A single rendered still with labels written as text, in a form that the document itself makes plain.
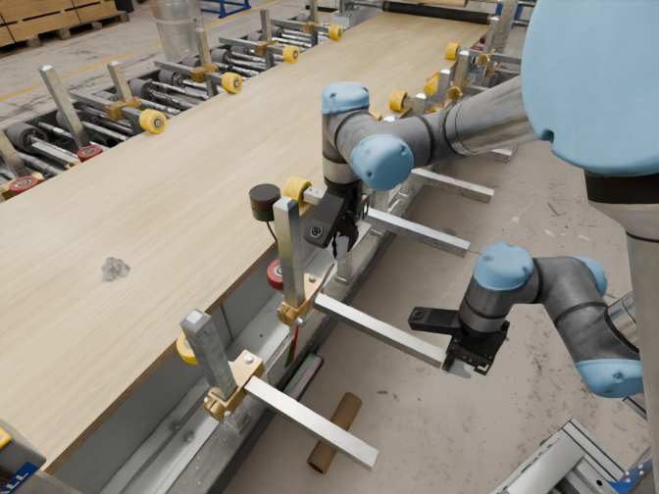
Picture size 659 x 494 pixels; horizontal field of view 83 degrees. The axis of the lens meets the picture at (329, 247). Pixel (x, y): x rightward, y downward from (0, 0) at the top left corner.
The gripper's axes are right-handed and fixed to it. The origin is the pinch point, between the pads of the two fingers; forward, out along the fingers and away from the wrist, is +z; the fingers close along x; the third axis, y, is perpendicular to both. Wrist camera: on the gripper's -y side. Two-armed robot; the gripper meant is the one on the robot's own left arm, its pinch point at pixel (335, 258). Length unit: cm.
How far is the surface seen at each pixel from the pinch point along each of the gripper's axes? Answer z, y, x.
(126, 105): 4, 35, 114
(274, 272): 10.2, -3.2, 15.3
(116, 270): 10, -22, 49
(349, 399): 93, 12, -1
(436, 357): 14.6, -2.3, -26.2
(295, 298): 10.1, -7.1, 6.4
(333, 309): 14.6, -2.5, -1.0
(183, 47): 64, 243, 320
